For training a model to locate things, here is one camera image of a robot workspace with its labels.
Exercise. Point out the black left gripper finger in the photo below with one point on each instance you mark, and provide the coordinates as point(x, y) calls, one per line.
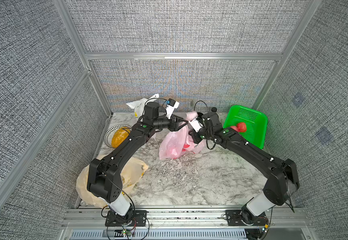
point(183, 126)
point(183, 120)

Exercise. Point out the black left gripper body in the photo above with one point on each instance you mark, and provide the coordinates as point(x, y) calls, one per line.
point(171, 127)

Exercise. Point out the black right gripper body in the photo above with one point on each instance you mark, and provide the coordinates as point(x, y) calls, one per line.
point(198, 137)

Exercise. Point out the pink plastic bag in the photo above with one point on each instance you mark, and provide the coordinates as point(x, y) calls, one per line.
point(176, 144)

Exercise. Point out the pink red apple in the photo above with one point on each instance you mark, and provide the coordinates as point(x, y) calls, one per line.
point(235, 128)

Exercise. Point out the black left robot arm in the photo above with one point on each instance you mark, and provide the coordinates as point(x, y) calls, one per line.
point(104, 179)

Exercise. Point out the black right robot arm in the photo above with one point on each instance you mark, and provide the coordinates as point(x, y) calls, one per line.
point(282, 176)

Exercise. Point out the white plastic bag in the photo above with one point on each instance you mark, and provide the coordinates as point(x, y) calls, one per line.
point(138, 106)

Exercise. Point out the green plastic basket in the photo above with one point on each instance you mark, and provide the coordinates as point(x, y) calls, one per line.
point(256, 123)

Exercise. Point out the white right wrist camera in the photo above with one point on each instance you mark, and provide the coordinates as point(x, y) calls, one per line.
point(196, 125)

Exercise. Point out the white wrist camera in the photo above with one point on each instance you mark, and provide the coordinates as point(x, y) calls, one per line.
point(196, 125)
point(171, 105)

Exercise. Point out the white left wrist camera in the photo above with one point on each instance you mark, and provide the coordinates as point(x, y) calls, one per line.
point(171, 105)

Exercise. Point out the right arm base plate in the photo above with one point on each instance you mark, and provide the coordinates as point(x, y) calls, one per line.
point(234, 216)

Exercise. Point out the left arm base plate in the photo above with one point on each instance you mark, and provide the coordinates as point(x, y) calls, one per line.
point(131, 219)

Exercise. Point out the aluminium front rail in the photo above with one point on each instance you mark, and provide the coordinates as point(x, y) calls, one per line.
point(186, 217)

